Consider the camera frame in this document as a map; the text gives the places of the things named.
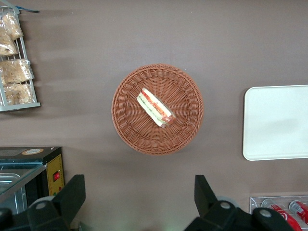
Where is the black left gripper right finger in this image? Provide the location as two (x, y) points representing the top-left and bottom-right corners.
(184, 175), (304, 231)

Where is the clear acrylic can holder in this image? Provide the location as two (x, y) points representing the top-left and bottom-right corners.
(249, 196), (308, 231)

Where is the red cola can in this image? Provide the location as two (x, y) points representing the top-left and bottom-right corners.
(261, 198), (303, 231)
(288, 201), (308, 222)

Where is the round brown wicker basket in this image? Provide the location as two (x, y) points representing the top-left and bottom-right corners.
(111, 63), (205, 156)

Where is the black glass food warmer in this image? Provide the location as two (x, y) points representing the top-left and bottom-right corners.
(0, 146), (65, 215)

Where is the grey wire snack rack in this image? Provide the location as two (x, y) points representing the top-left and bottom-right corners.
(0, 6), (41, 113)

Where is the clear bag of snacks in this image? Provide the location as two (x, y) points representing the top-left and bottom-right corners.
(0, 28), (19, 56)
(6, 12), (24, 41)
(1, 83), (34, 106)
(0, 59), (34, 85)

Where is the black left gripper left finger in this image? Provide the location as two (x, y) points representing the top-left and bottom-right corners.
(0, 175), (86, 231)

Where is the wrapped sandwich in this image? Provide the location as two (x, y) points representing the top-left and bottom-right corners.
(136, 88), (176, 128)

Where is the white rectangular tray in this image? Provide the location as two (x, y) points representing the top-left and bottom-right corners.
(242, 84), (308, 161)

